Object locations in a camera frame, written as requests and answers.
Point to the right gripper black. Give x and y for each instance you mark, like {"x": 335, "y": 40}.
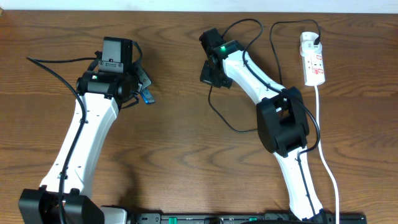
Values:
{"x": 205, "y": 77}

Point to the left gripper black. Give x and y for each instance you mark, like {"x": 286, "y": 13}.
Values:
{"x": 145, "y": 80}

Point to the blue Galaxy smartphone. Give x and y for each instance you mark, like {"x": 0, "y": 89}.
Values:
{"x": 147, "y": 97}

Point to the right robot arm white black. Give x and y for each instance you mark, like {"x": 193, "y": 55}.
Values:
{"x": 282, "y": 119}

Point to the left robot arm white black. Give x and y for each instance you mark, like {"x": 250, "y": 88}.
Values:
{"x": 64, "y": 193}

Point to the white charger adapter plug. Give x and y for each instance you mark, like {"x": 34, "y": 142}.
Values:
{"x": 309, "y": 40}

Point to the white power strip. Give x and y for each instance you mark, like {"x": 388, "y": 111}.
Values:
{"x": 313, "y": 66}

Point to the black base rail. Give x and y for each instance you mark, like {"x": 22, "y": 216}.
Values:
{"x": 217, "y": 218}

